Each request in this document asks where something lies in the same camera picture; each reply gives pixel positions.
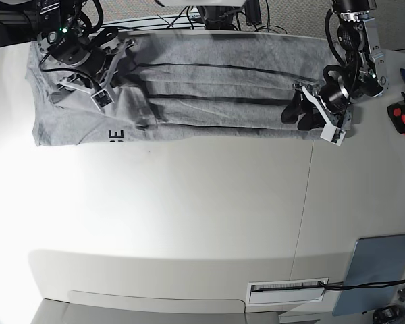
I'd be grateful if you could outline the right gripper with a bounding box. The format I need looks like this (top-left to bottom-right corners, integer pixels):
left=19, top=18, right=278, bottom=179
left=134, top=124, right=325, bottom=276
left=47, top=32, right=128, bottom=112

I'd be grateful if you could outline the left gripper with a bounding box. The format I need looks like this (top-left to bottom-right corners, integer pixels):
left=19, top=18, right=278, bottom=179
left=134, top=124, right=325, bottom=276
left=300, top=79, right=352, bottom=146

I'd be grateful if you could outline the grey T-shirt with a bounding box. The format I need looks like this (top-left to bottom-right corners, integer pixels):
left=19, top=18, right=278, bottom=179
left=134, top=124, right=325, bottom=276
left=26, top=31, right=335, bottom=146

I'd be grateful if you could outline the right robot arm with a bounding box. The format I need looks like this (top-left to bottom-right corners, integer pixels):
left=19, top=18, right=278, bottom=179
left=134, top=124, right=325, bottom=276
left=27, top=1, right=330, bottom=146

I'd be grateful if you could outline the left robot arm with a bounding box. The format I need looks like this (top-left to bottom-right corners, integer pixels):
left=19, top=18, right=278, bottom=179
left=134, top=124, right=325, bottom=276
left=38, top=1, right=387, bottom=144

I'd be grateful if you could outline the black red tool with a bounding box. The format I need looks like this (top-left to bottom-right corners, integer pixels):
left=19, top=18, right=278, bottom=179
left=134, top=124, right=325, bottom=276
left=387, top=92, right=405, bottom=135

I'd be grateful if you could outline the black central stand base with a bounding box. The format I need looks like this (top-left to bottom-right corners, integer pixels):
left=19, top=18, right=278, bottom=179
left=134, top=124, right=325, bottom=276
left=186, top=1, right=262, bottom=31

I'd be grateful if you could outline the blue grey tablet board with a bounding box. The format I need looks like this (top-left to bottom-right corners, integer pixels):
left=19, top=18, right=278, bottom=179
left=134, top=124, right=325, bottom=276
left=332, top=234, right=405, bottom=317

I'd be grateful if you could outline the black cable on table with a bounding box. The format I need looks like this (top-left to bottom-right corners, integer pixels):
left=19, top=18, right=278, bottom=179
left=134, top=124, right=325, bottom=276
left=319, top=278, right=405, bottom=292

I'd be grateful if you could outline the white table cable grommet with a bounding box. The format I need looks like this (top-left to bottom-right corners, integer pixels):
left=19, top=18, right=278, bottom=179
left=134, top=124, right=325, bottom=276
left=245, top=277, right=329, bottom=306

